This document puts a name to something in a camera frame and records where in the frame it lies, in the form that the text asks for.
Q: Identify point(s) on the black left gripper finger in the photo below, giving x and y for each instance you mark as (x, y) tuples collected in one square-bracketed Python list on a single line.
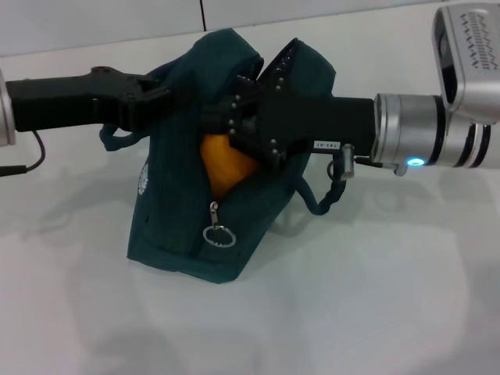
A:
[(150, 111), (154, 90)]

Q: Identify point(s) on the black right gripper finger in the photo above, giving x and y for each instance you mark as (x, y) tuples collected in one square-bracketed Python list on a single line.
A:
[(238, 109), (254, 142)]

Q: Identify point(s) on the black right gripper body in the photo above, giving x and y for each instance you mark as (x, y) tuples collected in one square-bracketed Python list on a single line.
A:
[(320, 121)]

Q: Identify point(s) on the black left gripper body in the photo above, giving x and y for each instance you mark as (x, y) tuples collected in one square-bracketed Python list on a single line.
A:
[(62, 101)]

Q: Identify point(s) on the orange pear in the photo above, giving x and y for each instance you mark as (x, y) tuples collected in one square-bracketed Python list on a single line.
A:
[(226, 172)]

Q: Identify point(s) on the dark teal fabric bag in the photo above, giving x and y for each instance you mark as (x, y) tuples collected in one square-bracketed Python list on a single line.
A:
[(172, 218)]

